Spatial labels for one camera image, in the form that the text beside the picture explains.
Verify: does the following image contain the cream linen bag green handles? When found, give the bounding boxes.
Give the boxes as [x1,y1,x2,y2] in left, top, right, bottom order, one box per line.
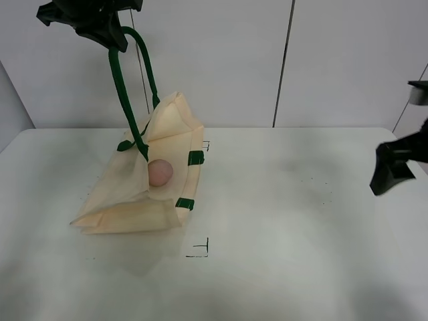
[70,27,205,234]

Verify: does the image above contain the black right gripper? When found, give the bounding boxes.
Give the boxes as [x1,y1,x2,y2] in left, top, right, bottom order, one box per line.
[370,120,427,196]

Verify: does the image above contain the pink peach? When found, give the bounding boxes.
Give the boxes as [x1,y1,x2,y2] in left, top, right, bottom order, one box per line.
[148,159,173,187]

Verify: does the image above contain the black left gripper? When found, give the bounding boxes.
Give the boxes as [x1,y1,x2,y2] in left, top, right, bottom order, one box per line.
[36,0,143,52]

